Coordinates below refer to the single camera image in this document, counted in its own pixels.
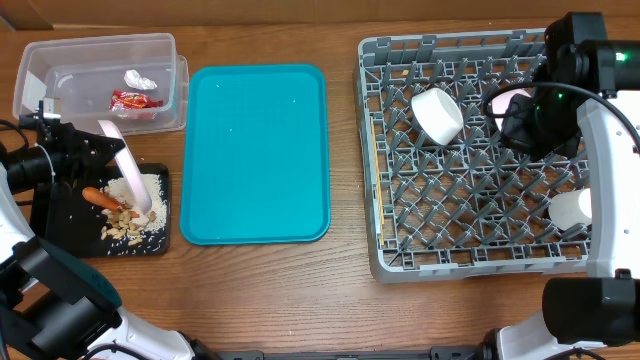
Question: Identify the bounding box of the white plate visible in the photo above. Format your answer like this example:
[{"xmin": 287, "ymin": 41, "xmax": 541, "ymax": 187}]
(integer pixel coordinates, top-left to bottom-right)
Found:
[{"xmin": 98, "ymin": 120, "xmax": 152, "ymax": 214}]

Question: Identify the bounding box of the orange carrot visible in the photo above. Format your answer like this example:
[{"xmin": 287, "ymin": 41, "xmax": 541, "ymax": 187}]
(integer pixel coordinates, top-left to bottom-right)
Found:
[{"xmin": 82, "ymin": 187, "xmax": 139, "ymax": 218}]

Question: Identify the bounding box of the red snack wrapper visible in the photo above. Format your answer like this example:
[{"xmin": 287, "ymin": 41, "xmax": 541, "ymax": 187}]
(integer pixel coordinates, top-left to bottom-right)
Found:
[{"xmin": 109, "ymin": 90, "xmax": 164, "ymax": 120}]

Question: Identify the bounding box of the pink white bowl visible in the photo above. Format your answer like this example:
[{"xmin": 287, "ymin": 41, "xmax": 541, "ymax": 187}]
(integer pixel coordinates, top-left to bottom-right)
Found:
[{"xmin": 488, "ymin": 89, "xmax": 531, "ymax": 132}]

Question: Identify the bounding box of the white tissue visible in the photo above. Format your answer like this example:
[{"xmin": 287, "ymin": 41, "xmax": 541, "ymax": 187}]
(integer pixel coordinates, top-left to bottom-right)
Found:
[{"xmin": 124, "ymin": 69, "xmax": 157, "ymax": 91}]

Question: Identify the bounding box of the white cup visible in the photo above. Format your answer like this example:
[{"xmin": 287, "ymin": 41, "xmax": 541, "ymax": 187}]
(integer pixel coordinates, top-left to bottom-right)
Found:
[{"xmin": 548, "ymin": 188, "xmax": 592, "ymax": 230}]

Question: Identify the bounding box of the teal serving tray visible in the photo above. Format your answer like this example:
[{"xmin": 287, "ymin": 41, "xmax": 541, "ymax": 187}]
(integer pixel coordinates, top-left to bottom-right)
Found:
[{"xmin": 180, "ymin": 64, "xmax": 331, "ymax": 246}]

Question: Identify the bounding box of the wooden chopstick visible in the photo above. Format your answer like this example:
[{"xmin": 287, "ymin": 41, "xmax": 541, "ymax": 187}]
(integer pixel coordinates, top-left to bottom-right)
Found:
[{"xmin": 370, "ymin": 117, "xmax": 385, "ymax": 248}]

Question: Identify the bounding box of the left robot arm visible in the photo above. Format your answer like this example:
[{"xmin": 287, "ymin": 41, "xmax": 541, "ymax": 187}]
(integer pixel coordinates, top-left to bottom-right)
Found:
[{"xmin": 1, "ymin": 114, "xmax": 217, "ymax": 360}]

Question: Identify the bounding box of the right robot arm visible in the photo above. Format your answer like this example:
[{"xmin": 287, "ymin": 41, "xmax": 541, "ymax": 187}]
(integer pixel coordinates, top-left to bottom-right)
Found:
[{"xmin": 482, "ymin": 12, "xmax": 639, "ymax": 359}]

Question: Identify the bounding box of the grey dishwasher rack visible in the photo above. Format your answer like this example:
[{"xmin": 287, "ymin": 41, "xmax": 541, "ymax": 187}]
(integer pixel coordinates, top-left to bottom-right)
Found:
[{"xmin": 354, "ymin": 29, "xmax": 590, "ymax": 283}]

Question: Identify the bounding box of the peanut pile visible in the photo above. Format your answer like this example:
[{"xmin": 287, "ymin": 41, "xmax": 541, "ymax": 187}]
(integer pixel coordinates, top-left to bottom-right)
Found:
[{"xmin": 100, "ymin": 209, "xmax": 157, "ymax": 246}]

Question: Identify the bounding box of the clear plastic storage bin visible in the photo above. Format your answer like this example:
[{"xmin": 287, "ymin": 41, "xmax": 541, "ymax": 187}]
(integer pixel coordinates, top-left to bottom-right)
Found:
[{"xmin": 12, "ymin": 33, "xmax": 189, "ymax": 136}]

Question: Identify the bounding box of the black rectangular tray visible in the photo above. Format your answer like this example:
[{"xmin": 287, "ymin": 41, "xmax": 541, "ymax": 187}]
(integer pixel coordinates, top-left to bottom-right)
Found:
[{"xmin": 29, "ymin": 161, "xmax": 172, "ymax": 259}]

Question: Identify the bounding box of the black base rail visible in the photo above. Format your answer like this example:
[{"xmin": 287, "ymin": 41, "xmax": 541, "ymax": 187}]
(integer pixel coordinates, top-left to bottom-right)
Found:
[{"xmin": 214, "ymin": 345, "xmax": 484, "ymax": 360}]

